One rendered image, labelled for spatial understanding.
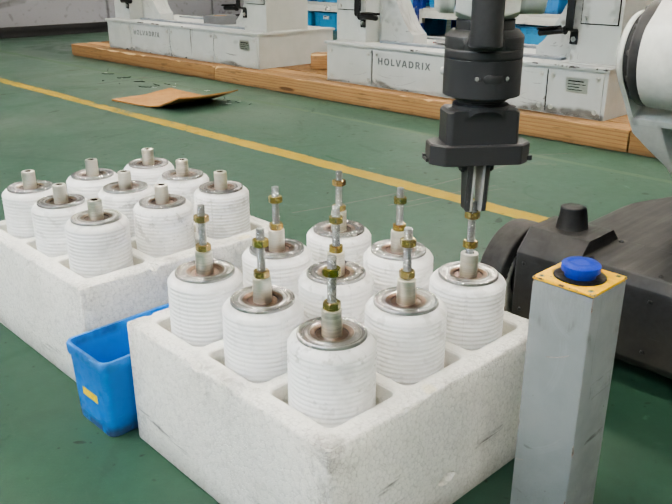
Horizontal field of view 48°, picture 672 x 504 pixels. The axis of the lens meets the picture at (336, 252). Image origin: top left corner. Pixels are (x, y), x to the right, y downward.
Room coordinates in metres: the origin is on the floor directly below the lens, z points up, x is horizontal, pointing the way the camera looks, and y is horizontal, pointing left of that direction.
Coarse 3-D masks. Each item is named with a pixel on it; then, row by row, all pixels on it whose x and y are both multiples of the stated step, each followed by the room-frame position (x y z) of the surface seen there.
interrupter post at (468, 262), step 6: (462, 252) 0.88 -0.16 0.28; (474, 252) 0.88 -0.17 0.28; (462, 258) 0.87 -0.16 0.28; (468, 258) 0.87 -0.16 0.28; (474, 258) 0.87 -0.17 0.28; (462, 264) 0.87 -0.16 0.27; (468, 264) 0.87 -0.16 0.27; (474, 264) 0.87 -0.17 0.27; (462, 270) 0.87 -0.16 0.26; (468, 270) 0.87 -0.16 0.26; (474, 270) 0.87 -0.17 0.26; (462, 276) 0.87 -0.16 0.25; (468, 276) 0.87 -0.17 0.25; (474, 276) 0.87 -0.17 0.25
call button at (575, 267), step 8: (576, 256) 0.74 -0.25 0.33; (568, 264) 0.72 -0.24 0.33; (576, 264) 0.72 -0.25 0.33; (584, 264) 0.72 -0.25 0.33; (592, 264) 0.72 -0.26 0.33; (600, 264) 0.72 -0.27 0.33; (568, 272) 0.71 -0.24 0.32; (576, 272) 0.71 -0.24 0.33; (584, 272) 0.70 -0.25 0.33; (592, 272) 0.71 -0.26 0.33; (600, 272) 0.71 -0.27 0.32; (576, 280) 0.71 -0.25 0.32; (584, 280) 0.71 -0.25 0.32
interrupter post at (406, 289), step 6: (402, 282) 0.79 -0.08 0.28; (408, 282) 0.79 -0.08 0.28; (414, 282) 0.79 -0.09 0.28; (402, 288) 0.79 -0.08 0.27; (408, 288) 0.79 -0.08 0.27; (414, 288) 0.79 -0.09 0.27; (402, 294) 0.79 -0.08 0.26; (408, 294) 0.79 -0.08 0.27; (414, 294) 0.79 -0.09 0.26; (396, 300) 0.80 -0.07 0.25; (402, 300) 0.79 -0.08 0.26; (408, 300) 0.79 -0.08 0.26; (414, 300) 0.79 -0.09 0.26
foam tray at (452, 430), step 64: (512, 320) 0.89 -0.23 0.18; (192, 384) 0.78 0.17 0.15; (256, 384) 0.73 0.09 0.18; (384, 384) 0.73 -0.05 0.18; (448, 384) 0.73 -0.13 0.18; (512, 384) 0.82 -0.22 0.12; (192, 448) 0.79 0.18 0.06; (256, 448) 0.69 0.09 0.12; (320, 448) 0.62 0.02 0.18; (384, 448) 0.66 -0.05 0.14; (448, 448) 0.74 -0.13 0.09; (512, 448) 0.83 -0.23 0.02
